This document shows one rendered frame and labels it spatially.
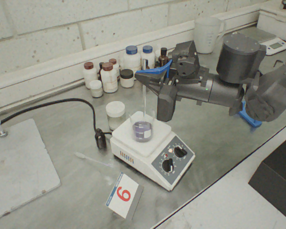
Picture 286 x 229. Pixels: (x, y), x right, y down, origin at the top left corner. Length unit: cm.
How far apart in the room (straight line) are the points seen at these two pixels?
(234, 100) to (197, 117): 35
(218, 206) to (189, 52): 37
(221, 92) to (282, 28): 113
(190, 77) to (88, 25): 60
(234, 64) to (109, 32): 68
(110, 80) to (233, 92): 52
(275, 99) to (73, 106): 64
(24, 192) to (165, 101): 43
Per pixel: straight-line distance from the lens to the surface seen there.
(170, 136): 58
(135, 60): 87
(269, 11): 151
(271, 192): 60
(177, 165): 56
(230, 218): 57
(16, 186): 65
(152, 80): 43
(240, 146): 70
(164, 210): 55
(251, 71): 40
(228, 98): 41
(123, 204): 54
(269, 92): 39
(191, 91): 41
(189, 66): 36
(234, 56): 36
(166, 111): 36
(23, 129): 78
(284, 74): 39
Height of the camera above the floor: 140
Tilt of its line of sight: 42 degrees down
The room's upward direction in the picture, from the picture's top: 1 degrees counter-clockwise
